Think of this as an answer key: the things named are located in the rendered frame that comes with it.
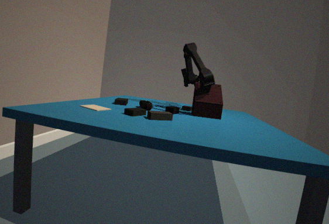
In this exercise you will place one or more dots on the beige flat rectangular block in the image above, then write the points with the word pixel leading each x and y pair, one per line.
pixel 95 107

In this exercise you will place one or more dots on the dark grey switch panel with green rocker switches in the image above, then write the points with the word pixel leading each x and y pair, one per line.
pixel 145 105

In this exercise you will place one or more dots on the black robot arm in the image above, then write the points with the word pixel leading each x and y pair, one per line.
pixel 205 74

